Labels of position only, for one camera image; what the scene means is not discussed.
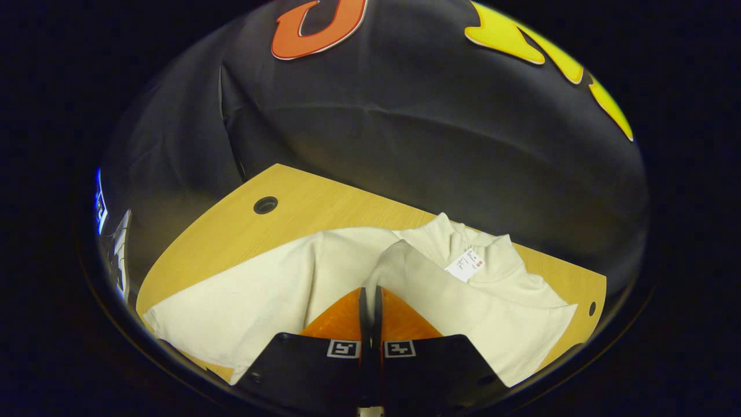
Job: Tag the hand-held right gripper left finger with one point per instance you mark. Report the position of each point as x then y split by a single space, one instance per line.
324 370

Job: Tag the cream sweatshirt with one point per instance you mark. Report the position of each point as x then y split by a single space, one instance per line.
260 301

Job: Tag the computer monitor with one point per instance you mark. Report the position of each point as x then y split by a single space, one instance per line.
100 202

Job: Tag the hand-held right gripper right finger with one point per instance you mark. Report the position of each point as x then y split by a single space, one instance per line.
428 370

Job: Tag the white desk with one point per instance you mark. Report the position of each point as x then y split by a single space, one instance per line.
123 243

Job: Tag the black backdrop cloth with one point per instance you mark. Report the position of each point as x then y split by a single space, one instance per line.
405 145

